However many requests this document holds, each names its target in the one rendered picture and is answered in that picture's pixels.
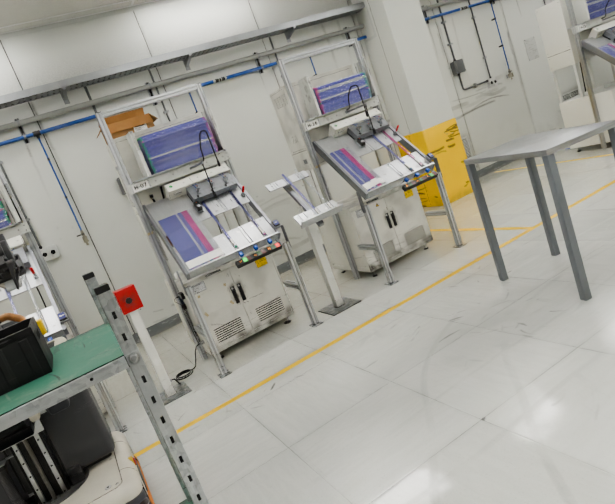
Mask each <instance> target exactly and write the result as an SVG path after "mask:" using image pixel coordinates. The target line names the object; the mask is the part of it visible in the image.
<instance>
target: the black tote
mask: <svg viewBox="0 0 615 504"><path fill-rule="evenodd" d="M52 370H53V354H52V352H51V350H50V348H49V346H48V344H47V342H46V340H45V338H44V336H43V334H42V332H41V330H40V328H39V326H38V324H37V322H36V320H35V318H34V316H32V317H30V318H27V319H25V320H23V321H20V322H18V323H16V324H13V325H11V326H9V327H6V328H4V329H2V330H0V396H2V395H4V394H6V393H8V392H10V391H12V390H14V389H16V388H19V387H21V386H23V385H25V384H27V383H29V382H31V381H33V380H36V379H38V378H40V377H42V376H44V375H46V374H48V373H50V372H52Z"/></svg>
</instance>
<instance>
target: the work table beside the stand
mask: <svg viewBox="0 0 615 504"><path fill-rule="evenodd" d="M606 130H608V134H609V138H610V142H611V146H612V150H613V154H614V159H615V120H610V121H604V122H598V123H593V124H587V125H581V126H575V127H569V128H564V129H558V130H552V131H546V132H540V133H535V134H529V135H523V136H521V137H519V138H516V139H514V140H511V141H509V142H506V143H504V144H502V145H499V146H497V147H494V148H492V149H490V150H487V151H485V152H482V153H480V154H477V155H475V156H473V157H470V158H468V159H465V160H464V163H465V166H466V170H467V173H468V176H469V180H470V183H471V186H472V190H473V193H474V196H475V200H476V203H477V206H478V209H479V213H480V216H481V219H482V223H483V226H484V229H485V233H486V236H487V239H488V243H489V246H490V249H491V253H492V256H493V259H494V263H495V266H496V269H497V273H498V276H499V279H500V280H501V281H505V280H507V279H509V278H508V275H507V271H506V268H505V264H504V261H503V258H502V254H501V251H500V248H499V244H498V241H497V238H496V234H495V231H494V227H493V224H492V221H491V217H490V214H489V211H488V207H487V204H486V201H485V197H484V194H483V191H482V187H481V184H480V180H479V177H478V174H477V170H476V167H475V164H477V163H486V162H495V161H504V160H514V159H523V158H525V162H526V166H527V169H528V173H529V176H530V180H531V184H532V187H533V191H534V194H535V198H536V202H537V205H538V209H539V212H540V216H541V220H542V223H543V227H544V230H545V234H546V238H547V241H548V245H549V248H550V252H551V255H552V256H557V255H559V254H560V250H559V246H558V243H557V239H556V235H555V232H554V228H553V224H552V221H551V217H550V213H549V210H548V206H547V202H546V199H545V195H544V191H543V188H542V184H541V180H540V177H539V173H538V169H537V166H536V162H535V158H534V157H541V156H542V160H543V164H544V167H545V171H546V175H547V178H548V182H549V186H550V189H551V193H552V197H553V201H554V204H555V208H556V212H557V215H558V219H559V223H560V226H561V230H562V234H563V237H564V241H565V245H566V249H567V252H568V256H569V260H570V263H571V267H572V271H573V274H574V278H575V282H576V285H577V289H578V293H579V297H580V300H584V301H588V300H589V299H591V298H592V295H591V291H590V288H589V284H588V280H587V276H586V273H585V269H584V265H583V261H582V257H581V254H580V250H579V246H578V242H577V239H576V235H575V231H574V227H573V224H572V220H571V216H570V212H569V209H568V205H567V201H566V197H565V193H564V190H563V186H562V182H561V178H560V175H559V171H558V167H557V163H556V160H555V156H554V153H555V152H557V151H560V150H562V149H564V148H567V147H569V146H571V145H574V144H576V143H578V142H581V141H583V140H585V139H588V138H590V137H592V136H595V135H597V134H599V133H602V132H604V131H606Z"/></svg>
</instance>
